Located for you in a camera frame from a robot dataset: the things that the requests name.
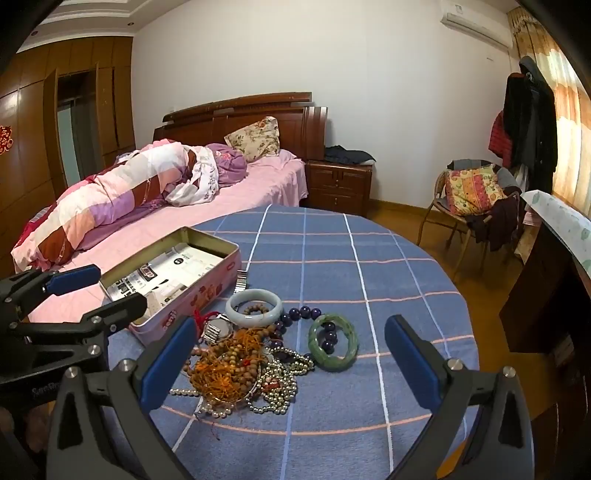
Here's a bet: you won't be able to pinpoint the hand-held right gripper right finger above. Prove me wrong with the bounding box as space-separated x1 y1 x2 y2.
384 315 539 480

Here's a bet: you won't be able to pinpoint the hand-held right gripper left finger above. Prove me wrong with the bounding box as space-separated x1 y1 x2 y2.
46 316 199 480

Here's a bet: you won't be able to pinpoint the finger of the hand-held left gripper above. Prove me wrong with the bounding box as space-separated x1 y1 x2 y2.
0 264 101 324
14 292 148 365

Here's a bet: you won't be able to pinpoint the silver wristwatch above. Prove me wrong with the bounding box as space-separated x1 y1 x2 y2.
203 270 250 344

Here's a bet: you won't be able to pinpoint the wooden bead necklace orange tassels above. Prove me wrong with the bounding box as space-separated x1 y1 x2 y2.
182 323 278 404

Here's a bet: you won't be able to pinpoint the pink tin box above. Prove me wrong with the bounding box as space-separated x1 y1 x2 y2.
98 226 241 348

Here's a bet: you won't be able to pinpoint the green jade bangle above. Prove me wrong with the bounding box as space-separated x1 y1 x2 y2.
308 314 360 370

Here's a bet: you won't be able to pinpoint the white jade bangle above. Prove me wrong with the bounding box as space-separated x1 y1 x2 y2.
225 288 283 328

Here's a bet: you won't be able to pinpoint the silver bead necklace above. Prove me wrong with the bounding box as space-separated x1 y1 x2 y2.
170 346 317 418

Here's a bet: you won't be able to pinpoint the purple bead bracelet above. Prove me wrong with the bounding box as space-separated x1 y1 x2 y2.
268 305 340 356

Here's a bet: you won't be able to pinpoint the printed paper sheet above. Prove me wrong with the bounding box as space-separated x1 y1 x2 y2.
105 244 225 309

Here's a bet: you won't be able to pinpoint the pink patchwork quilt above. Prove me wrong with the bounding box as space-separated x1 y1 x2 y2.
11 141 204 273

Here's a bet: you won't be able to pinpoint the blue plaid tablecloth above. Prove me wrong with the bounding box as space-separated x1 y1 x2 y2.
99 205 485 480

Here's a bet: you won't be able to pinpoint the brown wooden wardrobe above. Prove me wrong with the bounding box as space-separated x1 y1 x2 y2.
0 36 137 278

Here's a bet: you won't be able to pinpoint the dark wooden cabinet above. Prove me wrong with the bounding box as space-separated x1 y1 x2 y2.
499 217 591 356

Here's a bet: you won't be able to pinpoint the dark garment on chair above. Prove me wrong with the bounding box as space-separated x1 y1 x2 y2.
466 185 525 252

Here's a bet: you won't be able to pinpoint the colourful patchwork cushion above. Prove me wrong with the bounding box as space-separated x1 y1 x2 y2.
444 166 506 217

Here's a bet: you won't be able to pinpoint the wooden nightstand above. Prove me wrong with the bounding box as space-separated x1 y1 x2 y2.
305 159 374 217

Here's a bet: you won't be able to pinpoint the wooden bed with pink sheet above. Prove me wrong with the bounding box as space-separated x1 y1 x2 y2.
11 92 329 324

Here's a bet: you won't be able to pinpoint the white green patterned sheet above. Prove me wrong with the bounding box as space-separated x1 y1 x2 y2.
521 189 591 273

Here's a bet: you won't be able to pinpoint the floral pillow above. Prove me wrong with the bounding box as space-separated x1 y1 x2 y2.
224 116 281 162

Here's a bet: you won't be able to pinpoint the dark folded clothes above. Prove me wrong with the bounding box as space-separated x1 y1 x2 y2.
323 145 376 166

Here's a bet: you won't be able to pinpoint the red hanging garment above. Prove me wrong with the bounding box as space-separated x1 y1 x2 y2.
488 111 513 169

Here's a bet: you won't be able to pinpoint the dark hanging coats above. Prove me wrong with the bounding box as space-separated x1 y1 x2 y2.
501 55 559 195

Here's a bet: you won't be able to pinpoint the patterned beige curtain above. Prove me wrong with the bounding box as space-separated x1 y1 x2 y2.
505 7 591 222

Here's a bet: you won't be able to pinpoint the white air conditioner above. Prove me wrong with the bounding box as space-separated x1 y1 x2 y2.
438 0 514 49

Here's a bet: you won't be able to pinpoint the red knotted cord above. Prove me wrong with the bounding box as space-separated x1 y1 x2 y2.
193 310 218 333

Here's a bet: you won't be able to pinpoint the metal frame chair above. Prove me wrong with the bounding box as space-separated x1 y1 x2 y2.
417 159 522 282

